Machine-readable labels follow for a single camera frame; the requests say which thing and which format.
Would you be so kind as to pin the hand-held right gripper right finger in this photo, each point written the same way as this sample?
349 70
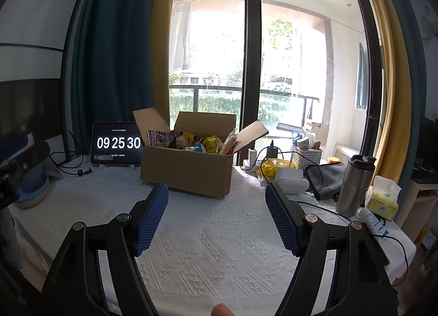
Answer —
282 220

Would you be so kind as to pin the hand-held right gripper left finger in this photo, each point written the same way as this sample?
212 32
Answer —
152 220

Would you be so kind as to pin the cardboard box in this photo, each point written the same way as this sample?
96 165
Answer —
184 168

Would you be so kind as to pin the black snack packet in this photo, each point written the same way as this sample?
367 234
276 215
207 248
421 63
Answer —
176 142

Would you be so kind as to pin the purple snack packet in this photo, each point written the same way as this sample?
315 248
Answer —
159 138

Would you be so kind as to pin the light blue snack packet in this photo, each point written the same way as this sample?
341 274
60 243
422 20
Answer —
200 147

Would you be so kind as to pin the yellow snack packet green dots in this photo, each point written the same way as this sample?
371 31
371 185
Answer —
189 138

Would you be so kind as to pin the beige striped snack packet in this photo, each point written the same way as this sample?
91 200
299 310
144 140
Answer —
230 141

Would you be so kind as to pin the bright yellow snack packet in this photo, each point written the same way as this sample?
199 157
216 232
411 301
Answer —
214 145

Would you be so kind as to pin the person's left forearm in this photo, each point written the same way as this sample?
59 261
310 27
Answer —
7 240

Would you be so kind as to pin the person's right hand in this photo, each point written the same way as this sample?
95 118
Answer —
221 311

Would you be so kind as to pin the blue white round appliance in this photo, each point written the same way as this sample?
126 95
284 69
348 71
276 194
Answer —
34 186

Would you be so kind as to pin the white plastic device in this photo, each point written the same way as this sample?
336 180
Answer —
291 180

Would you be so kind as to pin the yellow wipes pack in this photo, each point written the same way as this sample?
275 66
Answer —
273 165

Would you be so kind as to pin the grey cloth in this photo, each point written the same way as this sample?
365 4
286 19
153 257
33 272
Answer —
325 175

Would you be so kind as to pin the white slotted basket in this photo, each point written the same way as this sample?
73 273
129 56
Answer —
308 158

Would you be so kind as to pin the white charger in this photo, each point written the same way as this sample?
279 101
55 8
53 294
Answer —
253 157

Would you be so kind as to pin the black charger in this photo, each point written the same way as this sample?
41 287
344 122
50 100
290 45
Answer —
272 150

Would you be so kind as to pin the stainless steel tumbler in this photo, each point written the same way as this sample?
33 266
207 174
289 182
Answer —
354 189

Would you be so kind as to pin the black tablet clock display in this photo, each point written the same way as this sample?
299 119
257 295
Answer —
116 143

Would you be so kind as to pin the white tube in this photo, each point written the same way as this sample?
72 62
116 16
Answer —
371 220

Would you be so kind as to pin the white desk lamp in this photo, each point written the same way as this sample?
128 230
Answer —
289 127

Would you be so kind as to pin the yellow tissue box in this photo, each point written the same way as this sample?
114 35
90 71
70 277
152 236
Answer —
381 204

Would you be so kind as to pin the wooden side desk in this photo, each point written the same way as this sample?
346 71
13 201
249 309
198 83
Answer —
421 199

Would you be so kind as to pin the black balcony railing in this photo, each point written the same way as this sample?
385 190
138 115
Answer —
212 89

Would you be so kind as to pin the teal curtain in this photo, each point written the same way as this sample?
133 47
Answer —
421 79
113 45

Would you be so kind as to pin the yellow curtain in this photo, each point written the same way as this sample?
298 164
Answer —
160 45
393 97

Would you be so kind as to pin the hanging white garment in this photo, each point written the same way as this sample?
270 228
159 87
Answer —
181 28

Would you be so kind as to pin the black window frame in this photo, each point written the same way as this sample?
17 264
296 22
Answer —
251 62

